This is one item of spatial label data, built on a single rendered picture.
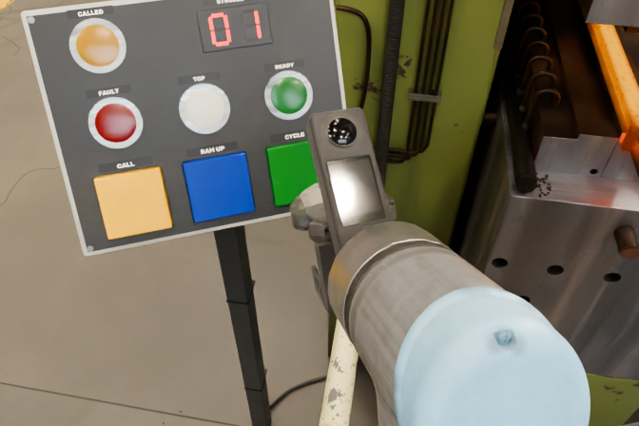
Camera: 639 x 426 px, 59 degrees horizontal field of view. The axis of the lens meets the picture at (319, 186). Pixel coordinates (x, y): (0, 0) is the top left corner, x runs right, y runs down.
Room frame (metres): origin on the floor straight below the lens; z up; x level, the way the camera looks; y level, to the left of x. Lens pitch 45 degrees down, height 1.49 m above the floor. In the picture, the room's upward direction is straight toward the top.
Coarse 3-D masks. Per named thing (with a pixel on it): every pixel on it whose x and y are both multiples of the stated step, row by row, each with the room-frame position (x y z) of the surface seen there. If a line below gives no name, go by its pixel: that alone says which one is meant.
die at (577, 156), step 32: (544, 0) 1.02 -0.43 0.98; (576, 0) 0.99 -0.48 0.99; (576, 32) 0.88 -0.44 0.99; (544, 64) 0.80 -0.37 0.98; (576, 64) 0.78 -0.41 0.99; (544, 96) 0.71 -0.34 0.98; (576, 96) 0.69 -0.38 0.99; (608, 96) 0.69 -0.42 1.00; (544, 128) 0.63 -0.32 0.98; (576, 128) 0.62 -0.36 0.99; (608, 128) 0.62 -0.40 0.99; (544, 160) 0.61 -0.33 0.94; (576, 160) 0.60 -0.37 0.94; (608, 160) 0.60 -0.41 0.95
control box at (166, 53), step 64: (128, 0) 0.58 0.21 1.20; (192, 0) 0.59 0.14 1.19; (256, 0) 0.61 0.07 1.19; (320, 0) 0.62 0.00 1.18; (64, 64) 0.53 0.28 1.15; (128, 64) 0.54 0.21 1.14; (192, 64) 0.55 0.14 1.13; (256, 64) 0.57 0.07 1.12; (320, 64) 0.58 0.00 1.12; (64, 128) 0.49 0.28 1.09; (192, 128) 0.51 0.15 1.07; (256, 128) 0.53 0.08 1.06; (256, 192) 0.49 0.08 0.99
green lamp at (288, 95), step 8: (280, 80) 0.56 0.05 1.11; (288, 80) 0.56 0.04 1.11; (296, 80) 0.57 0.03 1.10; (272, 88) 0.56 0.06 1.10; (280, 88) 0.56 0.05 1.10; (288, 88) 0.56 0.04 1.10; (296, 88) 0.56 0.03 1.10; (304, 88) 0.56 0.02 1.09; (272, 96) 0.55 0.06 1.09; (280, 96) 0.55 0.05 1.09; (288, 96) 0.55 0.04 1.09; (296, 96) 0.55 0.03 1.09; (304, 96) 0.56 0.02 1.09; (280, 104) 0.55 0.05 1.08; (288, 104) 0.55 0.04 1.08; (296, 104) 0.55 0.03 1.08; (304, 104) 0.55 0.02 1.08; (288, 112) 0.54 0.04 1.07
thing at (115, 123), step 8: (112, 104) 0.51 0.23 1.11; (120, 104) 0.51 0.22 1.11; (104, 112) 0.51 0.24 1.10; (112, 112) 0.51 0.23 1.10; (120, 112) 0.51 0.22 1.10; (128, 112) 0.51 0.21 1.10; (96, 120) 0.50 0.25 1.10; (104, 120) 0.50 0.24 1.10; (112, 120) 0.50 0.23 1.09; (120, 120) 0.50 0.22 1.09; (128, 120) 0.51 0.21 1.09; (96, 128) 0.50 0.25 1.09; (104, 128) 0.50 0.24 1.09; (112, 128) 0.50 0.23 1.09; (120, 128) 0.50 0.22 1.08; (128, 128) 0.50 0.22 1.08; (104, 136) 0.49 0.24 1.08; (112, 136) 0.49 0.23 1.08; (120, 136) 0.49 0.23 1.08; (128, 136) 0.50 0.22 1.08
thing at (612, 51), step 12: (600, 24) 0.88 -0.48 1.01; (600, 36) 0.84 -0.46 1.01; (612, 36) 0.83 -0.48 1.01; (612, 48) 0.80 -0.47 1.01; (612, 60) 0.76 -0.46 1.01; (624, 60) 0.76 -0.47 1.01; (612, 72) 0.73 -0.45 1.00; (624, 72) 0.73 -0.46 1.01; (612, 84) 0.72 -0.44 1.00; (624, 84) 0.70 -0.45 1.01; (636, 84) 0.70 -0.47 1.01; (624, 96) 0.67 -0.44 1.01; (636, 96) 0.67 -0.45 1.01; (624, 108) 0.65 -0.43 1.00; (636, 108) 0.64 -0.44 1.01; (636, 120) 0.61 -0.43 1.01; (636, 132) 0.58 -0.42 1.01; (624, 144) 0.58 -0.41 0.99; (636, 144) 0.58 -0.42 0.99; (636, 156) 0.56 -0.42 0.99; (636, 168) 0.54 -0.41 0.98
